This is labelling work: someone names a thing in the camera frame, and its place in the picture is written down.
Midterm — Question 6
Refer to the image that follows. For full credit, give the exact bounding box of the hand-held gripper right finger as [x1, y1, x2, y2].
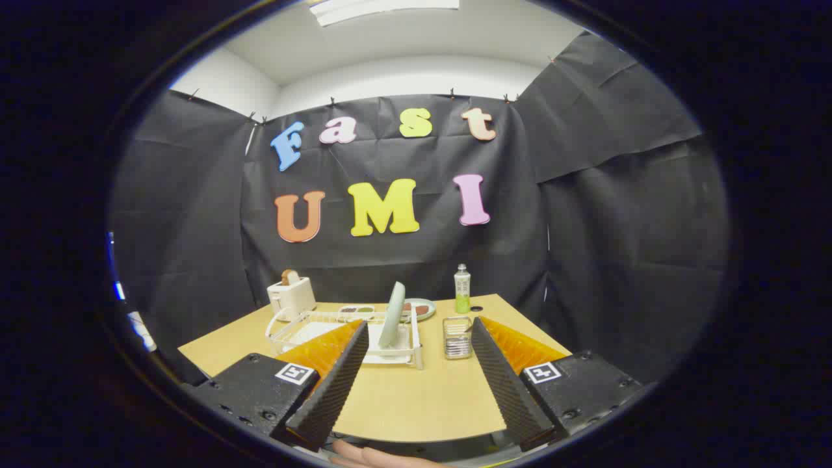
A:
[470, 317, 645, 452]

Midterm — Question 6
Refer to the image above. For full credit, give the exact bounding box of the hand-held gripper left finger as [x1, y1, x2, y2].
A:
[187, 318, 370, 452]

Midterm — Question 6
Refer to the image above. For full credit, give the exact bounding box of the metal wire basket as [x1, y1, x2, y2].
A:
[443, 316, 474, 360]

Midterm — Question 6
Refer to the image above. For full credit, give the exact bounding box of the white wire dish rack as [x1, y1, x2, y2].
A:
[265, 304, 424, 371]

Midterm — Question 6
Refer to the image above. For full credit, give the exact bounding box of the pale green plate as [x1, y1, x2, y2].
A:
[378, 281, 407, 349]

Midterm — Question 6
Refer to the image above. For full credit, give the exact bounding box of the small plate with food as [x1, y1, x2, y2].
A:
[402, 298, 437, 322]

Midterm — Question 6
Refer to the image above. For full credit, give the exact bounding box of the white toaster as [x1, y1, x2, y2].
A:
[267, 278, 317, 321]

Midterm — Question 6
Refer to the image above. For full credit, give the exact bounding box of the green label drink bottle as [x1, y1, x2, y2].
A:
[454, 264, 472, 315]

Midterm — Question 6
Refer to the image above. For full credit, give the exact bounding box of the black backdrop cloth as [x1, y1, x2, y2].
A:
[109, 29, 732, 391]

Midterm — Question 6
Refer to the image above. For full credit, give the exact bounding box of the ceiling light panel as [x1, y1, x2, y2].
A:
[309, 0, 461, 27]

